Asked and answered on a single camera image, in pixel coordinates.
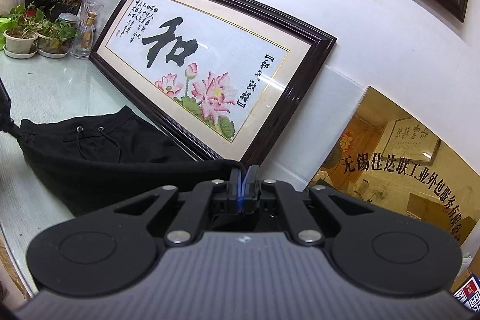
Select black drawstring shorts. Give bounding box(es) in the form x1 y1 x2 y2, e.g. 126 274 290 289
16 106 246 216

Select small potted green plant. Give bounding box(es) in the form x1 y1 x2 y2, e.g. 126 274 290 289
1 5 44 59

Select clear glass liquor bottle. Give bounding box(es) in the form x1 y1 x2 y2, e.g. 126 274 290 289
70 1 103 58

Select framed lotus cross-stitch picture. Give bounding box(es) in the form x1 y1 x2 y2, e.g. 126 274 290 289
89 0 335 166

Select gold company plaque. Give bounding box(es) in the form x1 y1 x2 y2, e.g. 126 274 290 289
310 87 479 243

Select colourful illustrated booklet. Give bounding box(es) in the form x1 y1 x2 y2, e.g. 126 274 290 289
453 274 480 313

